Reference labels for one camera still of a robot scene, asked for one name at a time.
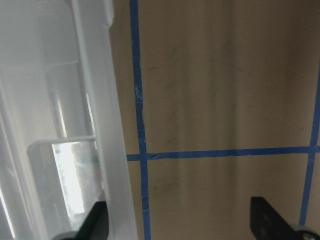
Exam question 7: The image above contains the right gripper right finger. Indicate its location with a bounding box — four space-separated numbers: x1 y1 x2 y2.
250 196 296 240

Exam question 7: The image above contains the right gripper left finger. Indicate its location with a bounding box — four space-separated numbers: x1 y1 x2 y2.
74 201 109 240

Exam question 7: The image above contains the clear plastic box lid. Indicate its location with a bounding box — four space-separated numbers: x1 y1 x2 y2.
0 0 138 240

